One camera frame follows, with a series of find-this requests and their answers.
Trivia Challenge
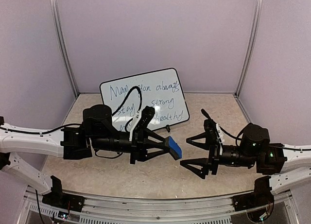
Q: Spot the aluminium corner post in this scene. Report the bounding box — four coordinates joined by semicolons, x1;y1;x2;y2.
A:
234;0;264;97
50;0;80;99

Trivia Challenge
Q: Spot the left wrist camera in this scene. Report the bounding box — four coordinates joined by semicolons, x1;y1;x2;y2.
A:
129;106;155;141

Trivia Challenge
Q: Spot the black whiteboard eraser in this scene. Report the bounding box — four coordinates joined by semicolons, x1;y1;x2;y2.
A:
164;136;182;160

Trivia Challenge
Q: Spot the front aluminium rail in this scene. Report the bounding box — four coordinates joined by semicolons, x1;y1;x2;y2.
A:
17;189;301;224

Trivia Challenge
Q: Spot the small whiteboard with wire stand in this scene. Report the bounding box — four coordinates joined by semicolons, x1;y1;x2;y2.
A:
99;68;190;131

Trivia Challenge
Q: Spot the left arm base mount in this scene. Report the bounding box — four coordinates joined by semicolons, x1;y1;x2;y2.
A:
42;191;85;212

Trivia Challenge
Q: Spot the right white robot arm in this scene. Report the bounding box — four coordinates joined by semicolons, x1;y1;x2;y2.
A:
180;119;311;195

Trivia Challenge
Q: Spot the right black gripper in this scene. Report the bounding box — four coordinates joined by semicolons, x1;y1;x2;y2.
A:
180;132;258;180

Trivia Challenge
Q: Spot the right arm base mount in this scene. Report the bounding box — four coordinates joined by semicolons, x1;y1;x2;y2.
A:
232;191;275;211

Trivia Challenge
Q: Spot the right aluminium corner post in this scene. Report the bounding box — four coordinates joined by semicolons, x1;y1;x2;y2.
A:
234;0;264;97

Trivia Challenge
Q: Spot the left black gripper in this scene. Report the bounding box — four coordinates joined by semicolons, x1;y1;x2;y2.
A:
91;128;171;165

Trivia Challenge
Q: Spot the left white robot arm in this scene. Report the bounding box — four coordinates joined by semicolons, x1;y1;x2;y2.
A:
0;104;182;207

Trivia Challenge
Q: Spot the left aluminium corner post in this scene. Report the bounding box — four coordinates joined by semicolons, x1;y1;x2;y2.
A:
50;0;80;99

